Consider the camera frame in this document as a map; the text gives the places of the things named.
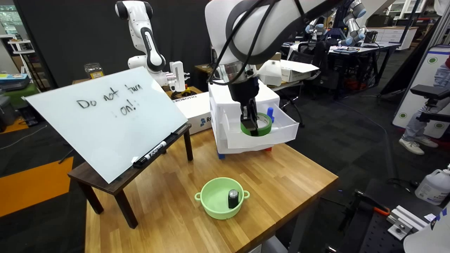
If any wooden desk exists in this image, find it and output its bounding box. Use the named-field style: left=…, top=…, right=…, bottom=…
left=194, top=62, right=215, bottom=93

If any light green plastic bowl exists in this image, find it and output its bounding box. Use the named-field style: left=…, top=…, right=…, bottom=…
left=192, top=176, right=251, bottom=221

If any white cardboard box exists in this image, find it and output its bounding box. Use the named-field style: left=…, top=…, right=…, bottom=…
left=172, top=90, right=213, bottom=136

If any black marker pen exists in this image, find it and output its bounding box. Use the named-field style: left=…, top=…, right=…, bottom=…
left=132, top=139, right=168, bottom=170

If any dark grey side platform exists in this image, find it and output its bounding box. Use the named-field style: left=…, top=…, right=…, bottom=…
left=321, top=180, right=450, bottom=253

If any grey metal table frame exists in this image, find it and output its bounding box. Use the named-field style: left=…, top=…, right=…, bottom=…
left=258, top=233, right=288, bottom=253

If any white panel with green stickers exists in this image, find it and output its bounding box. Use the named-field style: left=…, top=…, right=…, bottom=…
left=392, top=44, right=450, bottom=131

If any whiteboard with handwriting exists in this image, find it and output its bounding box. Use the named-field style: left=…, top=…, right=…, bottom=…
left=22, top=66, right=189, bottom=186

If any grey blue-jointed robot arm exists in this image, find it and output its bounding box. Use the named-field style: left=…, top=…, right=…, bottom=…
left=343, top=0, right=369, bottom=46
left=303, top=11, right=331, bottom=38

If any black clamp with orange handle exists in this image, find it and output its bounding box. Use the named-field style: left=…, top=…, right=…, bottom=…
left=352, top=188, right=392, bottom=219

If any black office chair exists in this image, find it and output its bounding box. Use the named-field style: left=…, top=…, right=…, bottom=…
left=409, top=83, right=450, bottom=125

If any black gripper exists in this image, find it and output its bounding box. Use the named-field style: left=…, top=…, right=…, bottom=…
left=231, top=76, right=261, bottom=138

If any white metal bracket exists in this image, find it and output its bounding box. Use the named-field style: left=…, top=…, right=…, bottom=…
left=385, top=219, right=416, bottom=242

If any green masking tape roll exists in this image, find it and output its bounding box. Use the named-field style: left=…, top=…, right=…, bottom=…
left=239, top=111, right=274, bottom=138

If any dark wooden stand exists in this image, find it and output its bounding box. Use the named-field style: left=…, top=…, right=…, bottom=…
left=67, top=122, right=194, bottom=231

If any grey bin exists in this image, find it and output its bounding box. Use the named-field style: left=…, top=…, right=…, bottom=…
left=0, top=93, right=15, bottom=134

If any black perforated breadboard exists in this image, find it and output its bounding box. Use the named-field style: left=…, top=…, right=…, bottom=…
left=357, top=215, right=409, bottom=253

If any white flat box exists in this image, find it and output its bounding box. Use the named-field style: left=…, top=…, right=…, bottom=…
left=279, top=59, right=320, bottom=82

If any person in jeans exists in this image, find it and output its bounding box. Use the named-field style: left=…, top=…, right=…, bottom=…
left=397, top=55, right=450, bottom=156

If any aluminium profile bar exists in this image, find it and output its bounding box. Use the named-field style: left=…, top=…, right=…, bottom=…
left=389, top=204, right=426, bottom=232

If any white plastic jug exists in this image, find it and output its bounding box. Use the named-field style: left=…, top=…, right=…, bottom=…
left=413, top=163, right=450, bottom=208

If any white curved cover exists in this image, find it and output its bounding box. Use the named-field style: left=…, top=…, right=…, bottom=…
left=402, top=201, right=450, bottom=253

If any black can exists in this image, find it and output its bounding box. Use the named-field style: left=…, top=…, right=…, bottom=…
left=226, top=187, right=240, bottom=211

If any black lab table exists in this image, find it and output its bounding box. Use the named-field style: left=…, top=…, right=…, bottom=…
left=327, top=41, right=406, bottom=103

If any white plastic drawer cabinet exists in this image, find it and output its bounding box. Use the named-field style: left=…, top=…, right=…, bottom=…
left=206, top=76, right=282, bottom=156

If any white plastic open drawer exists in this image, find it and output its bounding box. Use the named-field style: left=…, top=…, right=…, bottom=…
left=223, top=103, right=300, bottom=152

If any glass jar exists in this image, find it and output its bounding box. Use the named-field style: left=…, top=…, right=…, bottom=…
left=82, top=61, right=105, bottom=80

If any black backdrop curtain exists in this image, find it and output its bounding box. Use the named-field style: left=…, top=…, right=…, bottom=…
left=12, top=0, right=209, bottom=90

